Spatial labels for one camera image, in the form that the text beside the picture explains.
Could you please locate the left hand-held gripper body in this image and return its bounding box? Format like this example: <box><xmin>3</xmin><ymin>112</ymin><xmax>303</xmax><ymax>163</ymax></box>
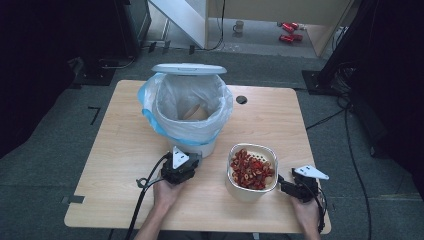
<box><xmin>160</xmin><ymin>145</ymin><xmax>198</xmax><ymax>185</ymax></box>

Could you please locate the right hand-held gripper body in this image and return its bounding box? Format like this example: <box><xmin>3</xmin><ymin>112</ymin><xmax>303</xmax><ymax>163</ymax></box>
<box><xmin>292</xmin><ymin>164</ymin><xmax>330</xmax><ymax>203</ymax></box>

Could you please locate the white pedal trash can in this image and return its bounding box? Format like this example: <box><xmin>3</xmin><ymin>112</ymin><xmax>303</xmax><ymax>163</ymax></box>
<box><xmin>151</xmin><ymin>63</ymin><xmax>228</xmax><ymax>159</ymax></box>

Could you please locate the person's right hand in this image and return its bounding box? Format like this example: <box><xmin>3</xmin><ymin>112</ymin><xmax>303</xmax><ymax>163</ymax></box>
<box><xmin>291</xmin><ymin>195</ymin><xmax>323</xmax><ymax>234</ymax></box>

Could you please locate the person's left hand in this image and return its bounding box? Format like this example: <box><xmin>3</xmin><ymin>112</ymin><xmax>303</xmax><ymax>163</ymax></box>
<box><xmin>153</xmin><ymin>179</ymin><xmax>186</xmax><ymax>214</ymax></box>

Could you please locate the pile of red jujube slices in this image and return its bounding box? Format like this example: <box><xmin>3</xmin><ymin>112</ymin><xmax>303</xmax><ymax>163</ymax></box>
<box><xmin>230</xmin><ymin>148</ymin><xmax>275</xmax><ymax>191</ymax></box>

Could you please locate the white bowl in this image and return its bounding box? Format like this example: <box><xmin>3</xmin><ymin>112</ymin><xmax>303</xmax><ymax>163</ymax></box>
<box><xmin>225</xmin><ymin>143</ymin><xmax>279</xmax><ymax>203</ymax></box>

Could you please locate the black stand with base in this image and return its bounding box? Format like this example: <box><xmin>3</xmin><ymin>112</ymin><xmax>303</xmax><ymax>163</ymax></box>
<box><xmin>301</xmin><ymin>0</ymin><xmax>381</xmax><ymax>96</ymax></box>

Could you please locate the white slanted board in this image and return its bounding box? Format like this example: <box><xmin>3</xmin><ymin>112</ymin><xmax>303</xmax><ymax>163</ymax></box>
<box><xmin>148</xmin><ymin>0</ymin><xmax>210</xmax><ymax>50</ymax></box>

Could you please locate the black equipment case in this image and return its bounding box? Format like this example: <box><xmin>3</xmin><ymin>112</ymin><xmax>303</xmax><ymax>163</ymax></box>
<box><xmin>113</xmin><ymin>0</ymin><xmax>153</xmax><ymax>58</ymax></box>

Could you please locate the red can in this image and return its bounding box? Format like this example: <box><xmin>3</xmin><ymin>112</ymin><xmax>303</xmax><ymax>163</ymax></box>
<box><xmin>281</xmin><ymin>22</ymin><xmax>300</xmax><ymax>33</ymax></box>

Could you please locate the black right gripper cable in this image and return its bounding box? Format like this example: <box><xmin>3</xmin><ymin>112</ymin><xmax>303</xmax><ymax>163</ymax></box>
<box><xmin>314</xmin><ymin>186</ymin><xmax>330</xmax><ymax>234</ymax></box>

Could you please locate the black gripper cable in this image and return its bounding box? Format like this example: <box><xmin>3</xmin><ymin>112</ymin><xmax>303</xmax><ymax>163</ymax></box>
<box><xmin>314</xmin><ymin>186</ymin><xmax>330</xmax><ymax>234</ymax></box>
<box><xmin>124</xmin><ymin>152</ymin><xmax>172</xmax><ymax>240</ymax></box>

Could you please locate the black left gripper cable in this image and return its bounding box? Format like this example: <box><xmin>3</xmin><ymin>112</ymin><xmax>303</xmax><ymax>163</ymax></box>
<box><xmin>124</xmin><ymin>152</ymin><xmax>172</xmax><ymax>240</ymax></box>

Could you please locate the black floor cable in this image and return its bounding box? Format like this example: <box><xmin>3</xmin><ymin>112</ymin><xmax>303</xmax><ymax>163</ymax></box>
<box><xmin>305</xmin><ymin>98</ymin><xmax>373</xmax><ymax>240</ymax></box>

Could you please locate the black hanging cable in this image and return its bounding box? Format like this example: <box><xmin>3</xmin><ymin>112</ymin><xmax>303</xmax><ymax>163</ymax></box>
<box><xmin>199</xmin><ymin>0</ymin><xmax>227</xmax><ymax>52</ymax></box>

